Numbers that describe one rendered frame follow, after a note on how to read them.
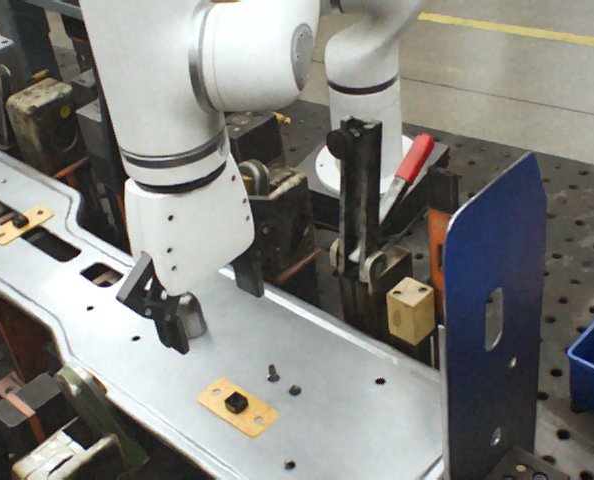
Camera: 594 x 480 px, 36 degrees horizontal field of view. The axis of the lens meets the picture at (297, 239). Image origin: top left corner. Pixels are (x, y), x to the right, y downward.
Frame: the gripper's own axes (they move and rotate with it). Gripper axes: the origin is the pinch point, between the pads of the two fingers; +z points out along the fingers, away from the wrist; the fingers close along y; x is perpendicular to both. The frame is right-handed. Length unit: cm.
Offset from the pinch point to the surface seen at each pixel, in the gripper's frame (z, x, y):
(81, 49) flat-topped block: 5, -72, -35
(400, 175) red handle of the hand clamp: 0.1, 0.2, -26.6
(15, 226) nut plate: 12.0, -46.5, -4.3
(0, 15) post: 4, -96, -35
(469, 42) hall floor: 111, -150, -256
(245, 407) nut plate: 12.2, 1.0, -0.5
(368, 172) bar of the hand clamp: -4.5, 1.9, -19.9
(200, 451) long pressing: 12.9, 1.0, 5.6
